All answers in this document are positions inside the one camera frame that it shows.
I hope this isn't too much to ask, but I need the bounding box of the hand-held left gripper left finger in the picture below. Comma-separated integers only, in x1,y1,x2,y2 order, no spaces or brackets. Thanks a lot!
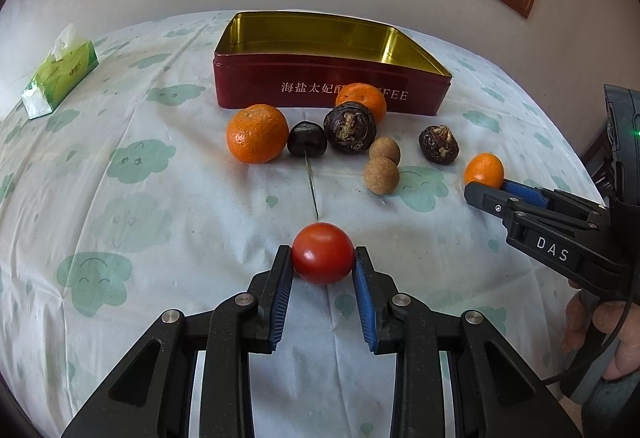
61,245,296,438

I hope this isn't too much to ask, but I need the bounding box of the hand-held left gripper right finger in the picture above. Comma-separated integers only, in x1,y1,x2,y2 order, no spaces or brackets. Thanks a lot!
352,245,583,438

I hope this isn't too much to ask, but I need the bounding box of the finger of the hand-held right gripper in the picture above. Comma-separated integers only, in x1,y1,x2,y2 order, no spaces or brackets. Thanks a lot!
501,178,609,219
464,182,602,232

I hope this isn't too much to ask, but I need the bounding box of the small mandarin orange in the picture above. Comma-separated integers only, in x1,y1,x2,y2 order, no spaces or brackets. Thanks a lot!
463,152,505,189

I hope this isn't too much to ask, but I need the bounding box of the red tomato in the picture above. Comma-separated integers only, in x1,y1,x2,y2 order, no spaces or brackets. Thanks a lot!
291,222,356,286

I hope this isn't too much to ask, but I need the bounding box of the small dark water chestnut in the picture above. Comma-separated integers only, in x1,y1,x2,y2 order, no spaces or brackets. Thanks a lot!
418,125,460,165

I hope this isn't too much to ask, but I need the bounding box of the brown longan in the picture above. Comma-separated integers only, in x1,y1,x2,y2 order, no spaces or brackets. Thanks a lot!
369,137,402,166
363,156,400,195

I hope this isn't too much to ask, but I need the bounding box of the dark cherry with stem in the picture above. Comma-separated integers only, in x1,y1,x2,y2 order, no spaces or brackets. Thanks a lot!
287,121,328,221

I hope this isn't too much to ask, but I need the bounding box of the large mandarin orange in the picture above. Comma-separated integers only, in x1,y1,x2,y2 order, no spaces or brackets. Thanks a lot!
226,104,290,165

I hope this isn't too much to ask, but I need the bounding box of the large dark water chestnut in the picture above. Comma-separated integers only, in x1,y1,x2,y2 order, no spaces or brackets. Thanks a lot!
323,101,377,154

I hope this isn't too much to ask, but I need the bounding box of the medium mandarin orange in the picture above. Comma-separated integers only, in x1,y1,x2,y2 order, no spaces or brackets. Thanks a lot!
335,82,388,124

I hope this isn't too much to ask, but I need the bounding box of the red tin box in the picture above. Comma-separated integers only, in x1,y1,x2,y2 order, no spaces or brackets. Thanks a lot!
212,11,453,115

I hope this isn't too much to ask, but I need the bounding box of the person's right forearm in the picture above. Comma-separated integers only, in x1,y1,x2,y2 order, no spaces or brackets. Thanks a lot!
580,375,640,438

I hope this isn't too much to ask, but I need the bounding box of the person's right hand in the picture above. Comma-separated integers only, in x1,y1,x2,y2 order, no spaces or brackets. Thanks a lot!
561,290,640,381

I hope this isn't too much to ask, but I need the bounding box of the dark wooden furniture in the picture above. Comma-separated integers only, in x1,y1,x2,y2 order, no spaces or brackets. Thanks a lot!
582,128,615,195

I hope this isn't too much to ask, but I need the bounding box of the cloud print bed sheet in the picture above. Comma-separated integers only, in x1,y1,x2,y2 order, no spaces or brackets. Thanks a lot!
0,10,606,438

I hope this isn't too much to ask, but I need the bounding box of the green tissue pack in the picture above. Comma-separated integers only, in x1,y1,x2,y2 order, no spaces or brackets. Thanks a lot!
20,24,99,120

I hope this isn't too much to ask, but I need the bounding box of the black cable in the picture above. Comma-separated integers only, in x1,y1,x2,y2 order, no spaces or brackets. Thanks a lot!
542,300,633,386

